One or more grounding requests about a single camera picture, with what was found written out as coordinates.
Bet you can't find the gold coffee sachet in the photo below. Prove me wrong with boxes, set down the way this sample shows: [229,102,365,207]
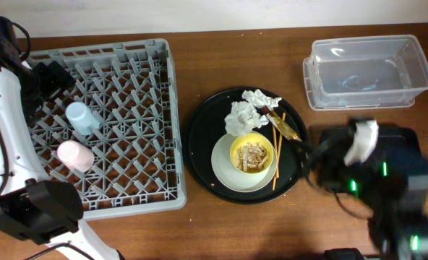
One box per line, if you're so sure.
[260,106,301,141]

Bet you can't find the light blue plastic cup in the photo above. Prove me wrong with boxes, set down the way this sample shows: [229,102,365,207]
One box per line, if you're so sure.
[66,102,100,136]

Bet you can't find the pink plastic cup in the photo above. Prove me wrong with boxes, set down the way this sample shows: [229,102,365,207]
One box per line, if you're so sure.
[56,140,94,173]

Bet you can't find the white napkin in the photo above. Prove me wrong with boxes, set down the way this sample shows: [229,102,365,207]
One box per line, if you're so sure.
[241,89,282,108]
[224,101,269,137]

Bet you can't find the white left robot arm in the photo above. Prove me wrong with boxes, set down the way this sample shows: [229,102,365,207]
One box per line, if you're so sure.
[0,66,123,259]

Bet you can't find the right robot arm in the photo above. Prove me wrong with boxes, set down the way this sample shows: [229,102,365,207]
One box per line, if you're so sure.
[300,118,428,259]

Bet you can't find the grey dishwasher rack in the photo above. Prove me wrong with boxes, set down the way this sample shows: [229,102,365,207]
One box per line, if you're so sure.
[27,39,187,220]

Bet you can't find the wooden chopstick right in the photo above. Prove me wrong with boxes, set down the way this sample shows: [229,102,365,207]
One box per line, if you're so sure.
[275,112,286,179]

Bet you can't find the wooden chopstick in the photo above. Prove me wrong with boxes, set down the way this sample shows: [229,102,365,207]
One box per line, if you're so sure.
[272,126,278,191]
[275,112,286,179]

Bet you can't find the wooden chopstick left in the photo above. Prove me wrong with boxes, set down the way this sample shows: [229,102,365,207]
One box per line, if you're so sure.
[272,126,278,191]

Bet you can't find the food scraps in bowl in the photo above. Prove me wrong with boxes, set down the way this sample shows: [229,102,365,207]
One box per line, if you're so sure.
[234,142,270,173]

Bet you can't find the yellow bowl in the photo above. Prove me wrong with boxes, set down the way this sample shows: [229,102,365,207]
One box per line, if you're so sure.
[230,132,274,175]

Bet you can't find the white plate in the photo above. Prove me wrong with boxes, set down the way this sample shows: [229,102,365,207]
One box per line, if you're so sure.
[211,134,278,193]

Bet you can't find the black rectangular tray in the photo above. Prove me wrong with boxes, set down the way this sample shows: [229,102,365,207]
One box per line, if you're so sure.
[317,126,428,196]

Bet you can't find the round black tray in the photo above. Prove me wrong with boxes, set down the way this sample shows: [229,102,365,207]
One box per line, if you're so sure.
[182,87,304,204]

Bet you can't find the clear plastic bin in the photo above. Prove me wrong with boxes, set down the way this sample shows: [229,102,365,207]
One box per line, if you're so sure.
[303,35,428,111]

